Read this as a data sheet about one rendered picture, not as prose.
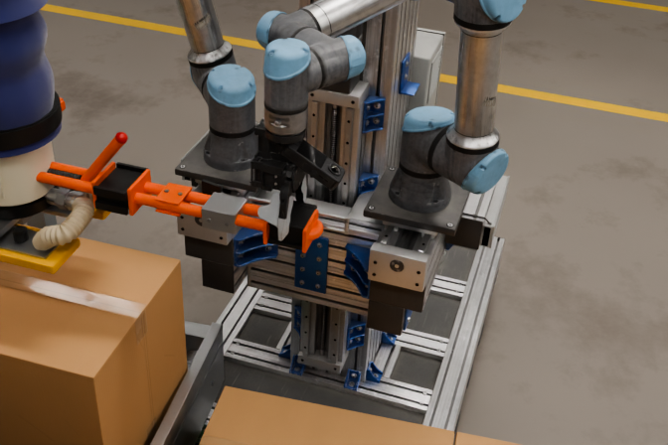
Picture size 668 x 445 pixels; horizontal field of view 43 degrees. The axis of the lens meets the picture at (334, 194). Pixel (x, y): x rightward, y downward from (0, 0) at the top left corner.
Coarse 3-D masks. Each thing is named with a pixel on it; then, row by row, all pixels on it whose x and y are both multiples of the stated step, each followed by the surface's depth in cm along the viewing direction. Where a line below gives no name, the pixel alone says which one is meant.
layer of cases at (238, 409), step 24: (216, 408) 215; (240, 408) 215; (264, 408) 215; (288, 408) 216; (312, 408) 216; (336, 408) 216; (216, 432) 208; (240, 432) 209; (264, 432) 209; (288, 432) 209; (312, 432) 210; (336, 432) 210; (360, 432) 210; (384, 432) 211; (408, 432) 211; (432, 432) 211
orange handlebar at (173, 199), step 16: (48, 176) 168; (64, 176) 168; (96, 176) 169; (160, 192) 164; (176, 192) 164; (192, 192) 165; (160, 208) 163; (176, 208) 162; (192, 208) 161; (256, 208) 162; (240, 224) 159; (256, 224) 158; (320, 224) 158
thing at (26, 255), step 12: (12, 228) 172; (24, 228) 168; (36, 228) 173; (0, 240) 169; (12, 240) 169; (24, 240) 168; (72, 240) 171; (0, 252) 166; (12, 252) 167; (24, 252) 166; (36, 252) 166; (48, 252) 166; (60, 252) 167; (72, 252) 170; (24, 264) 165; (36, 264) 165; (48, 264) 164; (60, 264) 166
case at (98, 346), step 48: (0, 288) 187; (48, 288) 188; (96, 288) 189; (144, 288) 190; (0, 336) 175; (48, 336) 176; (96, 336) 176; (144, 336) 187; (0, 384) 176; (48, 384) 172; (96, 384) 169; (144, 384) 192; (0, 432) 185; (48, 432) 180; (96, 432) 176; (144, 432) 198
